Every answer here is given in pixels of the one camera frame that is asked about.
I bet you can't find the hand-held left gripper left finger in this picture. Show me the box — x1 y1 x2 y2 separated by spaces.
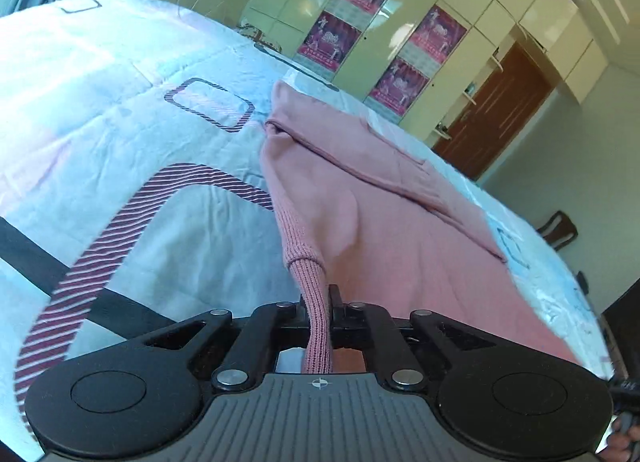
135 293 314 391

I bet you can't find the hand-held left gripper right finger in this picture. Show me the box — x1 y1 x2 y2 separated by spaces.
327 285 497 391

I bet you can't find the pink sweater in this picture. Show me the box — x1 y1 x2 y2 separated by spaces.
259 80 583 375

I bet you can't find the person's right hand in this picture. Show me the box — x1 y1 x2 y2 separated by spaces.
597 431 640 462

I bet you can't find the dark object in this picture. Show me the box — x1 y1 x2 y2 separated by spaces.
600 279 640 377

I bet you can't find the dark wooden chair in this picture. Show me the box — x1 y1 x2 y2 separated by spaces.
536 211 578 252

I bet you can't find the brown wooden door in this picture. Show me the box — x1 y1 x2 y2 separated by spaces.
432 42 553 180

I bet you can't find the light blue patterned bed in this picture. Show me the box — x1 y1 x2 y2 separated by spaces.
0 0 616 460

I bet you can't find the cream corner shelf unit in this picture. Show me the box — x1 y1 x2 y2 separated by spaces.
462 45 503 108

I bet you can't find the patterned pillow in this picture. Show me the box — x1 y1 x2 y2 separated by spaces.
237 22 281 50

